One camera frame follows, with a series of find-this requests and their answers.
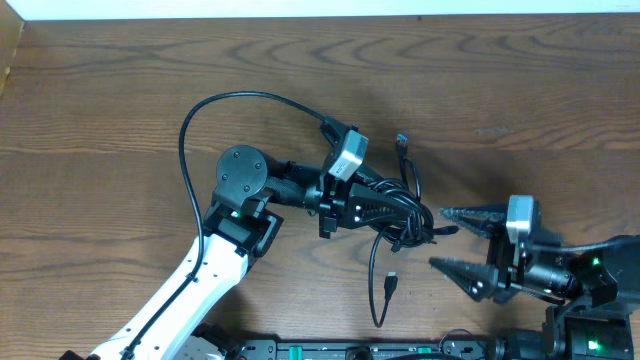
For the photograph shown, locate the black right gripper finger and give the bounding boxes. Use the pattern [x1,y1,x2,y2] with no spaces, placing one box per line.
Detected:
[429,257,501,302]
[439,204,507,239]

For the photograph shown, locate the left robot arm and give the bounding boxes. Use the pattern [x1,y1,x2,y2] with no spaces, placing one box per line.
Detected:
[90,145,410,360]

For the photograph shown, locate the black left camera cable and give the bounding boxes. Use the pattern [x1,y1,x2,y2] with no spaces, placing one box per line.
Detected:
[119,90,351,360]

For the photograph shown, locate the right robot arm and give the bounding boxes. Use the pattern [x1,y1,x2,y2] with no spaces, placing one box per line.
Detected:
[429,195,639,359]

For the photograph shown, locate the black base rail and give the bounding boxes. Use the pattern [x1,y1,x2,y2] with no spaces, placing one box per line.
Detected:
[227,338,487,360]

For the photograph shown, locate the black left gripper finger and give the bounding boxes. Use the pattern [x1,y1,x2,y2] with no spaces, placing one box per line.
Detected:
[349,184,411,229]
[352,164,384,188]

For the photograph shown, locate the black USB cable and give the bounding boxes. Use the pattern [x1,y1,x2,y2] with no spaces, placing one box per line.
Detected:
[367,133,460,329]

